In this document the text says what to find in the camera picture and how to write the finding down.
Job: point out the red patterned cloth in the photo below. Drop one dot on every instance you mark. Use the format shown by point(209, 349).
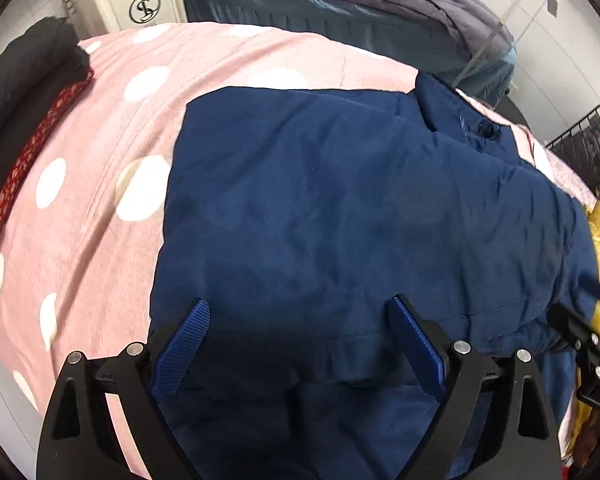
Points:
point(30, 150)

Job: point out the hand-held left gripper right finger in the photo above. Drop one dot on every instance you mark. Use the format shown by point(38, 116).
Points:
point(417, 345)

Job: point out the pink woven blanket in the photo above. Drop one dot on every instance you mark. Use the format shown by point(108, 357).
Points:
point(555, 170)

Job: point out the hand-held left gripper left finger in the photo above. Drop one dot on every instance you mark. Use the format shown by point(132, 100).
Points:
point(182, 350)

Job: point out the blue massage bed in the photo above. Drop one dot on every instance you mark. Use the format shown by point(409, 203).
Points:
point(260, 15)

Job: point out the pink polka dot blanket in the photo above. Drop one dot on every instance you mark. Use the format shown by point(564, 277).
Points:
point(80, 240)

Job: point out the navy blue garment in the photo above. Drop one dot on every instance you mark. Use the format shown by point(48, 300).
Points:
point(330, 210)

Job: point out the black quilted jacket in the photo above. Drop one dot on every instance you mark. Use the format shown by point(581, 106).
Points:
point(20, 75)

